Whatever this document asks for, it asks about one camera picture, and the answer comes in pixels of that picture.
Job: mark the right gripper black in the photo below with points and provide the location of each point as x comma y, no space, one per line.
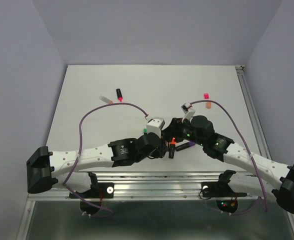
174,128

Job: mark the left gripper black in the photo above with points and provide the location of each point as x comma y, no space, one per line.
161,151

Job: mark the coral pastel highlighter cap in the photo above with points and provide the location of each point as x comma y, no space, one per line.
208,105

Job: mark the pink highlighter cap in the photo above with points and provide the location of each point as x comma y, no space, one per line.
206,96

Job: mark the pink highlighter black body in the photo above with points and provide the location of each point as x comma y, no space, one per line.
119,94

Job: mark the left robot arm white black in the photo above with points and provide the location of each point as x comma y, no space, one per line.
61,169

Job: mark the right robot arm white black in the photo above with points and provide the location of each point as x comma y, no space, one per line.
264,177

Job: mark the orange cap black highlighter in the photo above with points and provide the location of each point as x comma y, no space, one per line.
171,148

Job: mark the purple cap black highlighter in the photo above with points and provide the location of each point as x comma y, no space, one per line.
184,146

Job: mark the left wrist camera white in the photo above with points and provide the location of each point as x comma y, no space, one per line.
155,125

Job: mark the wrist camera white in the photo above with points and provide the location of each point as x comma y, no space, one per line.
188,111
155,125

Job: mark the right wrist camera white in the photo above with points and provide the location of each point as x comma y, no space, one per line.
188,111

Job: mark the front aluminium rail frame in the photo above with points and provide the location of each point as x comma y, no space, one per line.
150,206

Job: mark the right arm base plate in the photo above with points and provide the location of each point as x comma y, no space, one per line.
228,199

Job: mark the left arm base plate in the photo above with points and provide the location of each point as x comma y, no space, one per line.
92,201

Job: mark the right aluminium side rail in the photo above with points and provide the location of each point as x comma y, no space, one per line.
254,118

